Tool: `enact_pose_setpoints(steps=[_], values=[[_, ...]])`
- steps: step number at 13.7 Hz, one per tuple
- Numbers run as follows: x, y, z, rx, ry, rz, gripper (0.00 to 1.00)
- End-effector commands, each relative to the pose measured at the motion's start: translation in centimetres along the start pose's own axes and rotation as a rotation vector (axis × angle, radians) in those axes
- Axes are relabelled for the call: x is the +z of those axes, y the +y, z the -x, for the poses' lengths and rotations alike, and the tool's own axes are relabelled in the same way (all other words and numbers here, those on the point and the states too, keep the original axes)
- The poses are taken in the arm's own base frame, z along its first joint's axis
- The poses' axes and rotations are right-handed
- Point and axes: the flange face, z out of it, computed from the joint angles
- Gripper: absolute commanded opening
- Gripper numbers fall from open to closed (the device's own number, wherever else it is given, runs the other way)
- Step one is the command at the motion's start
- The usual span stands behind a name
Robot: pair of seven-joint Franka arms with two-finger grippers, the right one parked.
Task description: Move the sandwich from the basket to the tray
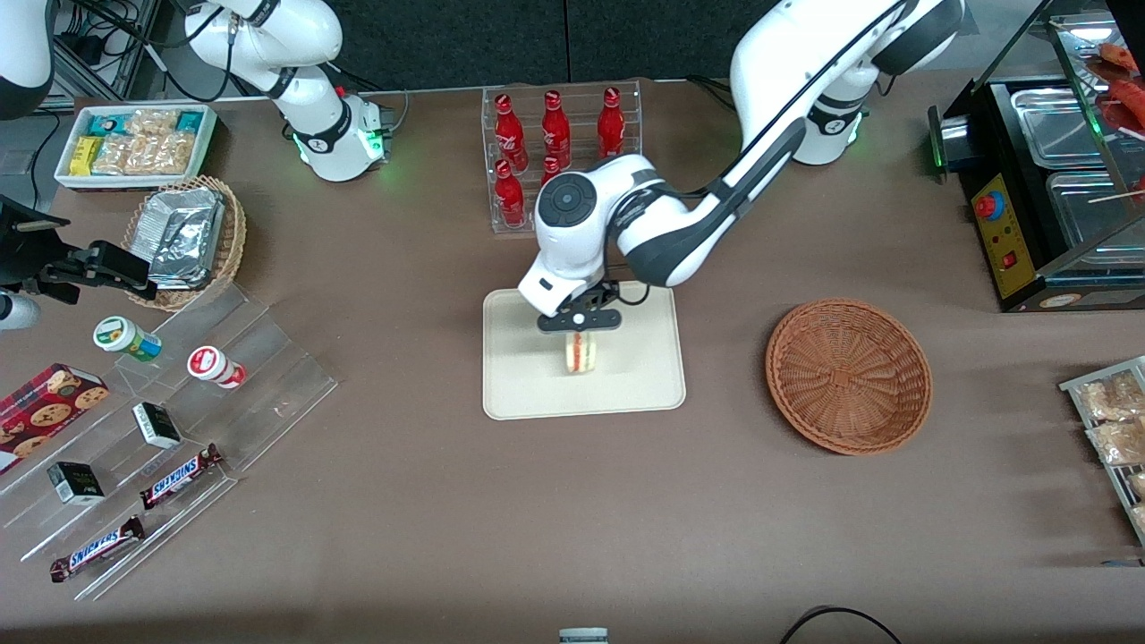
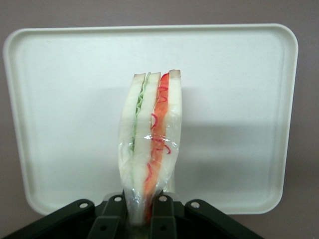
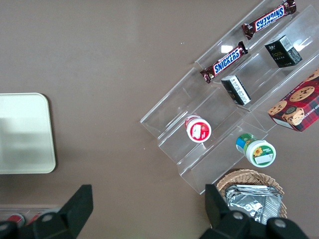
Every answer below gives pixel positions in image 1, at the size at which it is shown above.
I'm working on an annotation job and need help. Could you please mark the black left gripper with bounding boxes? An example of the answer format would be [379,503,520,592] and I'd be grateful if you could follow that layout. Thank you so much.
[537,281,625,348]

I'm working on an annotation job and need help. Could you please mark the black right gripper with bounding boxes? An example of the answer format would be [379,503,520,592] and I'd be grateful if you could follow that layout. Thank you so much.
[0,195,159,303]

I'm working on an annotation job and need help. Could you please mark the triangular sandwich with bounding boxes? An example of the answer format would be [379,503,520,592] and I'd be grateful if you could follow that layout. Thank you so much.
[563,332,599,377]

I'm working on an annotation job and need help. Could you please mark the cream plastic serving tray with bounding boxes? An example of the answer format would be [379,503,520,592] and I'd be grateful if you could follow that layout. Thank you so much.
[482,279,687,421]

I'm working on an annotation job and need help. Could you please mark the small wicker basket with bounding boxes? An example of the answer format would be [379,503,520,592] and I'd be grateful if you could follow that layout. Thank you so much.
[121,175,248,312]

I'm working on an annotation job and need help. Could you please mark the large round wicker basket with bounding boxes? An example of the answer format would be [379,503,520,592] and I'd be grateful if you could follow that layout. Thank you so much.
[765,298,934,456]

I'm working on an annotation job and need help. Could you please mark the green lid snack cup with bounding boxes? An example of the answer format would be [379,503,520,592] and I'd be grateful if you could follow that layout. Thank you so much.
[93,316,165,362]

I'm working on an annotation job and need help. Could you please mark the silver foil packet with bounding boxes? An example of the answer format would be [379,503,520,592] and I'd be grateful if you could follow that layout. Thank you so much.
[150,255,217,291]
[141,187,225,262]

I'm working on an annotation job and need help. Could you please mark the white rectangular snack bin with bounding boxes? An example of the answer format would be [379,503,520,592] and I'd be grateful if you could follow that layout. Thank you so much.
[55,104,219,191]

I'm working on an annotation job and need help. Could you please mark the yellow snack pack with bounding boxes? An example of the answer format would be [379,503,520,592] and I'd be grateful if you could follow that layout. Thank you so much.
[69,136,105,177]

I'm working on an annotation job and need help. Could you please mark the clear bag of crackers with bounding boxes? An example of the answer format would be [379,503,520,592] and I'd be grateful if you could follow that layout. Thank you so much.
[125,109,181,140]
[92,134,197,177]

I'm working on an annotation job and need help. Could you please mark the red lid snack cup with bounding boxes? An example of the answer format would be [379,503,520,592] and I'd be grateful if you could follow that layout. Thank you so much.
[186,345,248,390]

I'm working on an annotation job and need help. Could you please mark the red cookie box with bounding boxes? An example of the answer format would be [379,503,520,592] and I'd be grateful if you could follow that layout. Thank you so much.
[0,362,111,476]

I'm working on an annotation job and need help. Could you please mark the small black box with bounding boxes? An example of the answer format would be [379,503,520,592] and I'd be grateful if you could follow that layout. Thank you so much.
[131,402,183,450]
[47,462,106,507]

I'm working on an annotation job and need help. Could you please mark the clear acrylic step display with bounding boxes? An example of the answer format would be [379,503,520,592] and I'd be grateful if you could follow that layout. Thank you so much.
[0,281,340,602]

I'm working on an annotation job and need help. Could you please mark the Snickers chocolate bar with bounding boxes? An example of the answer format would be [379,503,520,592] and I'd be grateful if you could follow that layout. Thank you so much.
[49,516,147,584]
[139,444,225,512]

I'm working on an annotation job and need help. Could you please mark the clear acrylic bottle rack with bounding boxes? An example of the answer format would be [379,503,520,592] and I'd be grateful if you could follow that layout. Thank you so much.
[481,80,644,235]

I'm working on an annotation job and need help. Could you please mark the black glass food warmer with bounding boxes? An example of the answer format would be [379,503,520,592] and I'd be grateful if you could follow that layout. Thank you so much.
[927,0,1145,314]

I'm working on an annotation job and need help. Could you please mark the steel warmer pan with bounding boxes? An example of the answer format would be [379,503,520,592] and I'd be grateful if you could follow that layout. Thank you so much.
[1009,85,1119,171]
[1045,169,1145,250]

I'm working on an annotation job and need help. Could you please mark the red sausage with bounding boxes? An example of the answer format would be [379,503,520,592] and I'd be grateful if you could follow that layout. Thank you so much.
[1093,43,1145,72]
[1106,79,1145,131]

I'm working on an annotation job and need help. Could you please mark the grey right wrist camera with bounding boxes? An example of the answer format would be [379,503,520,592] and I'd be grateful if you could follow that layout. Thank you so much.
[0,291,42,332]

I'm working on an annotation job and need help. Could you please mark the aluminium frame rack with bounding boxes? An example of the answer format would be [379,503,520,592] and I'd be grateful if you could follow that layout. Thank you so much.
[52,0,166,101]

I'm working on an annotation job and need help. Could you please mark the black left base cables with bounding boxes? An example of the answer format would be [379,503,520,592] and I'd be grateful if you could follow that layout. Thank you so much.
[687,75,736,106]

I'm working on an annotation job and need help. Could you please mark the black base cables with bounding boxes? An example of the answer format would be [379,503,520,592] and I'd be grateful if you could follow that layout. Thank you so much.
[335,64,411,135]
[687,75,736,106]

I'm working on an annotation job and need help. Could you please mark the black right base cables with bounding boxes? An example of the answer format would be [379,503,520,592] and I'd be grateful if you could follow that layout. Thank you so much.
[335,64,411,135]

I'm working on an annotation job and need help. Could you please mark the black looped cable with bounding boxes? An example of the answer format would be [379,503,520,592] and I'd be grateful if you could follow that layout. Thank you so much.
[777,606,904,644]

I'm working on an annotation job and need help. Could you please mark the grey wire rack tray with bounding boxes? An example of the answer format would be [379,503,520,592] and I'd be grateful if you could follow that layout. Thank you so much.
[1059,355,1145,547]

